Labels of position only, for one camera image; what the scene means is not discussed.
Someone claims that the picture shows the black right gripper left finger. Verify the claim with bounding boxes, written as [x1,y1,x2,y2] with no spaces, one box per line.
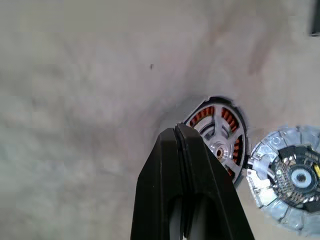
[130,127,186,240]

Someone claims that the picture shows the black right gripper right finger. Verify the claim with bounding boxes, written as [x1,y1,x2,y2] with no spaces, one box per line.
[175,123,256,240]

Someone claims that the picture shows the silver motor housing copper windings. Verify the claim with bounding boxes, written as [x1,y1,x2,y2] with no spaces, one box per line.
[181,94,251,188]

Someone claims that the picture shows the silver ribbed motor lid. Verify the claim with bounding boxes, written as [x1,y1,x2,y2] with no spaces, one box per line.
[246,123,320,237]

